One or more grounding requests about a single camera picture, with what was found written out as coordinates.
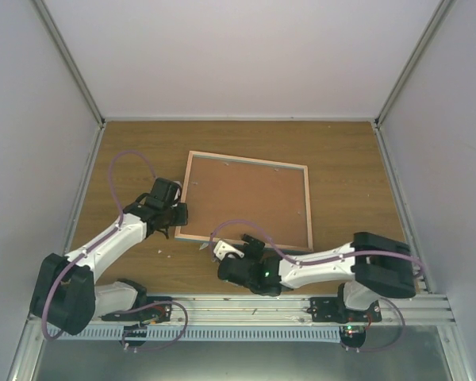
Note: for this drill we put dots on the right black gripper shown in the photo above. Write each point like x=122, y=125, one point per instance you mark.
x=257, y=251

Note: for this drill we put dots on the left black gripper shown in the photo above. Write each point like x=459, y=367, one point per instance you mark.
x=182, y=217

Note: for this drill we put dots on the blue wooden picture frame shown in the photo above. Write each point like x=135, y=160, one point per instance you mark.
x=273, y=195

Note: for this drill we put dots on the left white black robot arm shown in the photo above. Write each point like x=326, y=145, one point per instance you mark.
x=66, y=294

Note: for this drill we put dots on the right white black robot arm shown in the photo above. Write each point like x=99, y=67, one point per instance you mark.
x=368, y=268

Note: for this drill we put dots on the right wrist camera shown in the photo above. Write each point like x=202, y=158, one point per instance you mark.
x=223, y=249

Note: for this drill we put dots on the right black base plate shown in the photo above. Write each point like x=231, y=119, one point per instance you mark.
x=331, y=309

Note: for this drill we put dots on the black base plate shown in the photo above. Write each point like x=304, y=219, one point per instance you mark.
x=331, y=309
x=161, y=312

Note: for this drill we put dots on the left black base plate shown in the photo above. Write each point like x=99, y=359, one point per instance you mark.
x=161, y=312

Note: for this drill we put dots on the grey slotted cable duct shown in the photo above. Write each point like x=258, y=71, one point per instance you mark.
x=215, y=333

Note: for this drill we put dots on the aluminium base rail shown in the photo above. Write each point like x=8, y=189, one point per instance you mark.
x=291, y=310

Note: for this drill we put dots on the left aluminium corner post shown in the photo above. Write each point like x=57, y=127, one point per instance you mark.
x=61, y=46

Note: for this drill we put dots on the aluminium corner post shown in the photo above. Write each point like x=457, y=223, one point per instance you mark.
x=430, y=30
x=61, y=46

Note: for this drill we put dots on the right aluminium corner post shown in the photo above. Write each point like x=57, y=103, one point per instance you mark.
x=430, y=30

